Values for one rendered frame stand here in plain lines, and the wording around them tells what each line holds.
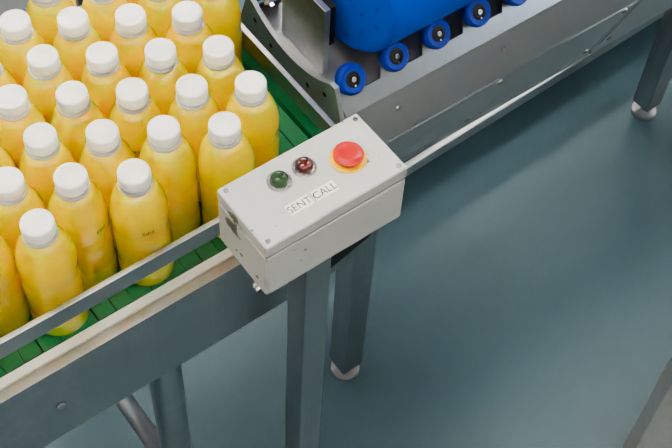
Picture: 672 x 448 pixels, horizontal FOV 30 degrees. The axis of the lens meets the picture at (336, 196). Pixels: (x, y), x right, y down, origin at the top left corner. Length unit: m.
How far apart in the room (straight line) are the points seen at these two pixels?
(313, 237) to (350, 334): 0.96
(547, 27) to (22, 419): 0.96
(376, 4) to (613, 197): 1.35
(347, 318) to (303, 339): 0.62
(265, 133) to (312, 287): 0.21
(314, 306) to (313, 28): 0.38
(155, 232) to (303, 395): 0.45
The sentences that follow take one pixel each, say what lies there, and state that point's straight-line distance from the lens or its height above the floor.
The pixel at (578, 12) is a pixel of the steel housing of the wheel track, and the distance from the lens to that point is 1.99.
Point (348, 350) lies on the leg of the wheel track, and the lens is 2.43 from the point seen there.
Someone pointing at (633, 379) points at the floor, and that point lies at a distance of 2.64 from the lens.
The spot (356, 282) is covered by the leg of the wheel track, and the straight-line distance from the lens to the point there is 2.22.
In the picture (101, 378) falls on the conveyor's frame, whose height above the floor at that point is 0.82.
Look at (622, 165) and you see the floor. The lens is 2.94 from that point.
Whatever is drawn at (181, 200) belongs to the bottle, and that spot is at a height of 0.99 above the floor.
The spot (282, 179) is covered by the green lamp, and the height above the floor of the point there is 1.11.
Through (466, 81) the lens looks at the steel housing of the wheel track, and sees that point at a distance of 1.87.
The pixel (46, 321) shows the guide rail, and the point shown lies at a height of 0.97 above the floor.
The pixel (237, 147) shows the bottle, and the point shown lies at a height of 1.07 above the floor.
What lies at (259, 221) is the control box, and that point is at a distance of 1.40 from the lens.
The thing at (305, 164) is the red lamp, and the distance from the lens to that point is 1.43.
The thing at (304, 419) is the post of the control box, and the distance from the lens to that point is 1.93.
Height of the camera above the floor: 2.25
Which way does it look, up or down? 54 degrees down
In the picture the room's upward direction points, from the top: 4 degrees clockwise
